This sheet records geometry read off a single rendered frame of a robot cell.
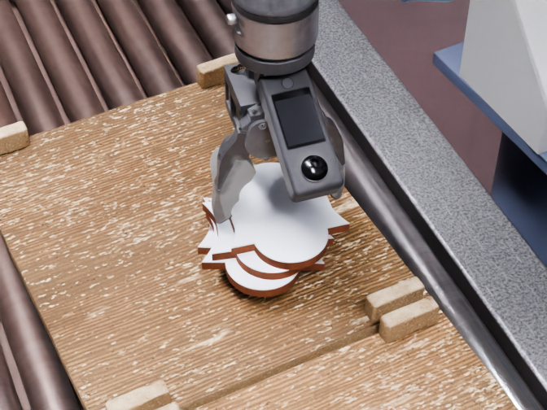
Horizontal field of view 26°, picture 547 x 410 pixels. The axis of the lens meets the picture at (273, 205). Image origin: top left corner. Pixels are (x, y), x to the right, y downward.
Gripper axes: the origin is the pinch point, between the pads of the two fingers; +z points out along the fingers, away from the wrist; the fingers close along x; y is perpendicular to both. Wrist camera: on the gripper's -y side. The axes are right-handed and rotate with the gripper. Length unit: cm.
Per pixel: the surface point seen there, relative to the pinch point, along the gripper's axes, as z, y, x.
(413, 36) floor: 99, 140, -76
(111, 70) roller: 7.2, 35.0, 11.1
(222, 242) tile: 0.8, -1.6, 6.3
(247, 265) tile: 0.9, -5.2, 4.7
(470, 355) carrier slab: 5.5, -17.8, -13.5
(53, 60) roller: 7.6, 39.2, 17.6
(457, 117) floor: 99, 109, -75
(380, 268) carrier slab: 5.6, -5.2, -9.0
